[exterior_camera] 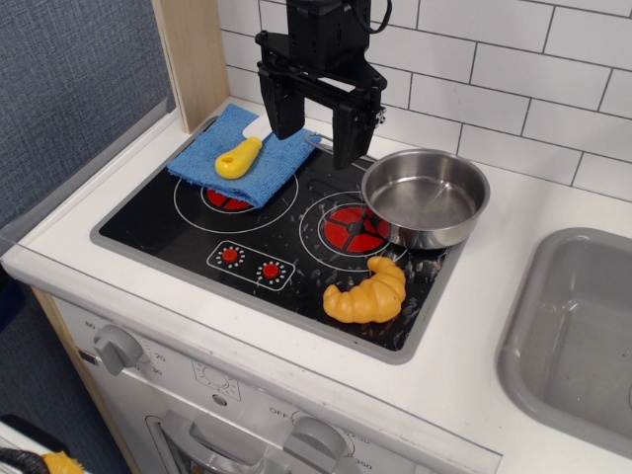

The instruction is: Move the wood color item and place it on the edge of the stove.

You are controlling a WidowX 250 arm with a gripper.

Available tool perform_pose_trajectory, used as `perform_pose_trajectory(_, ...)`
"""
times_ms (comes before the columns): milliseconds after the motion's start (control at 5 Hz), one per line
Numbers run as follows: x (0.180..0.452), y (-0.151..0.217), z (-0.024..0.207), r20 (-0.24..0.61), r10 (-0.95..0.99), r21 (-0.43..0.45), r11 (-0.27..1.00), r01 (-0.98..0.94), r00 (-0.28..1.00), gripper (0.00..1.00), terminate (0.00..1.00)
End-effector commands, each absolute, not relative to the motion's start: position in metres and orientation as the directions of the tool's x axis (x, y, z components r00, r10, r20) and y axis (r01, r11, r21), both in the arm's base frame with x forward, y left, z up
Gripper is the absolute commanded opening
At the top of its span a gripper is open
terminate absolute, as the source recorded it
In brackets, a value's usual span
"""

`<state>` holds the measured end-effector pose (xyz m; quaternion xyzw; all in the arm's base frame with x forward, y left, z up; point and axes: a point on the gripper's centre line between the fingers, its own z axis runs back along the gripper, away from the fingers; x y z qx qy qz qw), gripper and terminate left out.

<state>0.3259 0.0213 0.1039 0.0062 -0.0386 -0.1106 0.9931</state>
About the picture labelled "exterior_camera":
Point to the black toy stove top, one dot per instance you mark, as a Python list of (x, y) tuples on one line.
[(279, 259)]

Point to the grey right oven knob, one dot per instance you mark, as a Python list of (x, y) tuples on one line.
[(316, 444)]

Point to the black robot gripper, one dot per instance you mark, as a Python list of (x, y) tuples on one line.
[(321, 58)]

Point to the yellow-handled toy knife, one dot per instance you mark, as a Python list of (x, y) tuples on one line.
[(236, 162)]

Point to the stainless steel pan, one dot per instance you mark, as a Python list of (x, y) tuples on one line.
[(416, 199)]

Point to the grey left oven knob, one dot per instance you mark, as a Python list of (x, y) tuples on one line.
[(117, 349)]

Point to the silver oven door handle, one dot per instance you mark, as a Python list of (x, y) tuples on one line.
[(193, 456)]

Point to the grey oven knob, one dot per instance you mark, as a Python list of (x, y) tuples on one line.
[(316, 444), (117, 349)]

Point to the grey plastic sink basin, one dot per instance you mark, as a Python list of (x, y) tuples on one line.
[(566, 357)]

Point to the yellow plastic toy croissant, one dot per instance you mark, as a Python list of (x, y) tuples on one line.
[(377, 299)]

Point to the yellow object in corner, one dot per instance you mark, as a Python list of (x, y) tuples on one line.
[(61, 463)]

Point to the blue microfiber towel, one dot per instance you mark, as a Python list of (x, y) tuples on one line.
[(276, 163)]

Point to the wooden side post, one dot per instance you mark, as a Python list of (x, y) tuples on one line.
[(192, 44)]

